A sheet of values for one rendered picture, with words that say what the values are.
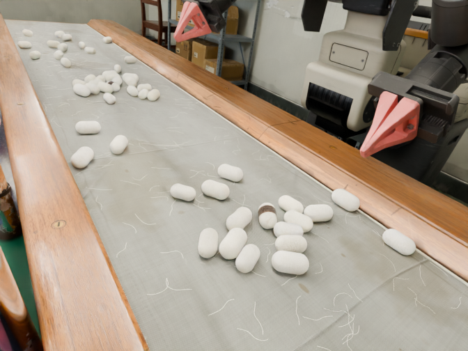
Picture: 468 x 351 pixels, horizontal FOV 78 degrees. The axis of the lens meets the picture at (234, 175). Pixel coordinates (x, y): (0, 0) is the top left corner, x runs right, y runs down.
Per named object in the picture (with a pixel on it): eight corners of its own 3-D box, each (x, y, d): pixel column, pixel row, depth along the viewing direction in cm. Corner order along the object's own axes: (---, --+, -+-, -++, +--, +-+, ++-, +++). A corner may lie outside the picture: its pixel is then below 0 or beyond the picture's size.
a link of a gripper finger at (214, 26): (176, 29, 57) (209, -3, 58) (161, 24, 62) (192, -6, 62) (194, 57, 62) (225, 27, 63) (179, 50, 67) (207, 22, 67)
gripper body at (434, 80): (449, 107, 32) (493, 60, 32) (368, 79, 38) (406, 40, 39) (442, 141, 37) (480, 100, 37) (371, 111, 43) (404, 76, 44)
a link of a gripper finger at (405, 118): (377, 147, 33) (432, 90, 33) (328, 122, 37) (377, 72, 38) (379, 176, 38) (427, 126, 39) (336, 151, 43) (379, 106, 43)
